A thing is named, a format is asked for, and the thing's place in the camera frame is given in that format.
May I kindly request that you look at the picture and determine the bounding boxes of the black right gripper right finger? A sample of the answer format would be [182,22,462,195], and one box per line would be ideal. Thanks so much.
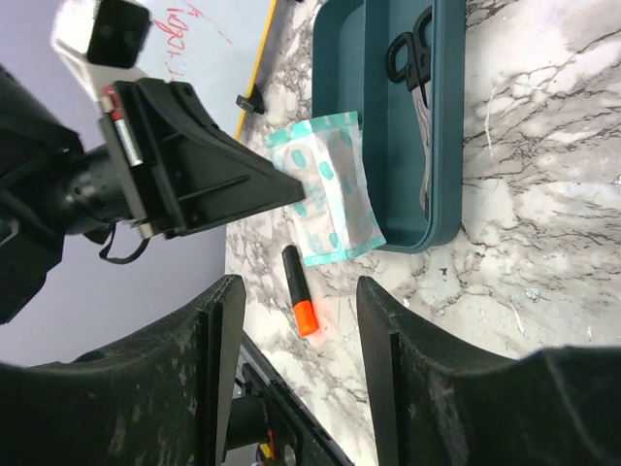
[356,277,620,465]

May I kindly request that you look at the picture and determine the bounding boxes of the yellow framed whiteboard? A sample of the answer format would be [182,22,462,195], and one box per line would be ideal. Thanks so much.
[137,0,278,138]

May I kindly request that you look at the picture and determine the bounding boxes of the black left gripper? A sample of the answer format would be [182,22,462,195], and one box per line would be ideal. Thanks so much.
[1,70,305,323]

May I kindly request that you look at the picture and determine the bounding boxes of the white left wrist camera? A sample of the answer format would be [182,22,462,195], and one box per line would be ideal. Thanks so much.
[50,0,151,102]

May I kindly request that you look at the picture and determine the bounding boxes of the teal divided tray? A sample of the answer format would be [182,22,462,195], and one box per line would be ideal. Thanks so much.
[311,1,466,254]

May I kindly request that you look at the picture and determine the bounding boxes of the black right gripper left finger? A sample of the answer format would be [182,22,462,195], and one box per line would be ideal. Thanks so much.
[1,275,245,465]

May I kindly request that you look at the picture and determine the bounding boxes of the teal plaster sheet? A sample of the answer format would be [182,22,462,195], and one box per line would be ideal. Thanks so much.
[263,112,386,266]

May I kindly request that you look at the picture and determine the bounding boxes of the black orange highlighter marker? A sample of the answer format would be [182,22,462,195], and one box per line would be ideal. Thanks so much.
[282,245,319,337]

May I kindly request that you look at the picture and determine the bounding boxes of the black handled scissors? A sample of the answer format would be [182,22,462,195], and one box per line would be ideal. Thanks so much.
[385,6,432,219]

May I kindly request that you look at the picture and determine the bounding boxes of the black whiteboard clip far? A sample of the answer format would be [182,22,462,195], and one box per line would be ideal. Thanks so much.
[236,84,266,115]

